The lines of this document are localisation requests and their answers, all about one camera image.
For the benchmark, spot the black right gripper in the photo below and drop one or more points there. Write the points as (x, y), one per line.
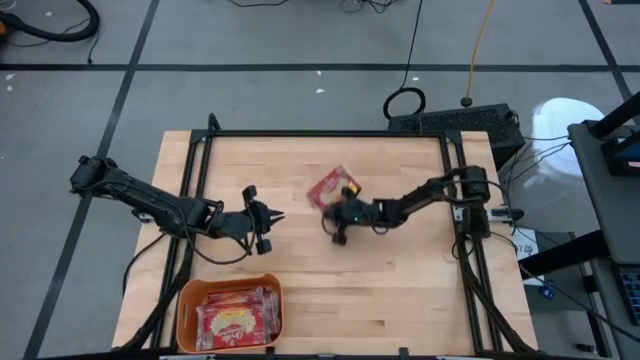
(352, 212)

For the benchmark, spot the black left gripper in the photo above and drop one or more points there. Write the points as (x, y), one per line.
(254, 220)

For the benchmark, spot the orange plastic basket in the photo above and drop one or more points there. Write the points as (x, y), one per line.
(187, 320)

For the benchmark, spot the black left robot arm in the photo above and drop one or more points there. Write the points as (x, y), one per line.
(160, 205)

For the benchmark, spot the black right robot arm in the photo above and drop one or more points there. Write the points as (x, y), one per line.
(420, 195)

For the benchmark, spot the small yellow gripper tag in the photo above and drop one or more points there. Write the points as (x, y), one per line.
(353, 189)

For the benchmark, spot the black perforated computer case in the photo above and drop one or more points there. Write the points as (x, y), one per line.
(450, 122)

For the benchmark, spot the white paper sheet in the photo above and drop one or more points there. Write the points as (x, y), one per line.
(525, 250)

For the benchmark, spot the small blue item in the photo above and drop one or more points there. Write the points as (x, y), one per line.
(548, 291)

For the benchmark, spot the black cart beam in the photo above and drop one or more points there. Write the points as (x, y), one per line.
(560, 252)

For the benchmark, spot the white round stool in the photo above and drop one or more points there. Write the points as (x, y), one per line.
(565, 120)

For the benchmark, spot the grey equipment cart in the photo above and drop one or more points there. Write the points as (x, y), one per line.
(605, 210)

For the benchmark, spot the dark device box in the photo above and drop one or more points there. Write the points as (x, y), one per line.
(622, 155)

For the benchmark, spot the black cart pole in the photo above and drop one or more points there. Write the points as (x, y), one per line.
(615, 117)

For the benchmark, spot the dark keyboard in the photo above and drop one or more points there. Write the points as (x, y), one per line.
(631, 295)

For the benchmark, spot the black metal table frame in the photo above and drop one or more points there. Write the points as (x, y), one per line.
(320, 133)

